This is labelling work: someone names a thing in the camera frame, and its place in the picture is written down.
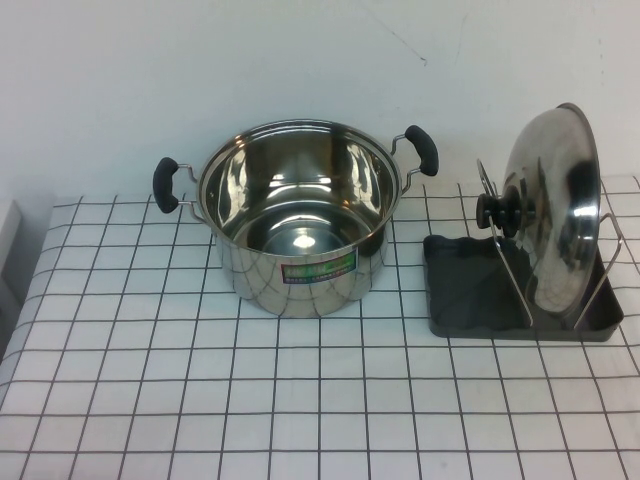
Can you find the stainless steel pot lid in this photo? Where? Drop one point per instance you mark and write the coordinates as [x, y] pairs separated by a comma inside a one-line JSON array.
[[555, 200]]

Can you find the stainless steel cooking pot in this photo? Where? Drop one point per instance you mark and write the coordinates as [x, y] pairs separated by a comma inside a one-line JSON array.
[[300, 295]]

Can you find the white black grid tablecloth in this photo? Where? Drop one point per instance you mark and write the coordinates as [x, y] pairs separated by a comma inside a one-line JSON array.
[[320, 400]]

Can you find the grey box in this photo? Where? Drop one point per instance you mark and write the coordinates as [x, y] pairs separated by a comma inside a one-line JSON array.
[[9, 235]]

